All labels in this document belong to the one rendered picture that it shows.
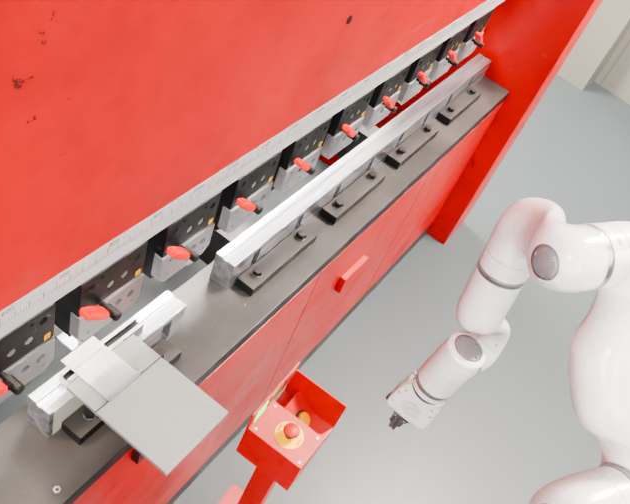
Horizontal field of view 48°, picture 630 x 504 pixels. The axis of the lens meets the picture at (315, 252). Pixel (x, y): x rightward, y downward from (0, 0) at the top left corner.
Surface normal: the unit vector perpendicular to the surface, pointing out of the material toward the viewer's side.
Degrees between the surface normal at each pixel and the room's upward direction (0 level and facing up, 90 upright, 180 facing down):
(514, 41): 90
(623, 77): 90
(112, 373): 0
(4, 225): 90
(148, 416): 0
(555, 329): 0
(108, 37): 90
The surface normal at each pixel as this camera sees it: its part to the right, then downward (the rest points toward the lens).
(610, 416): -0.24, 0.29
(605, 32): -0.62, 0.43
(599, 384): -0.50, 0.10
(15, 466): 0.29, -0.66
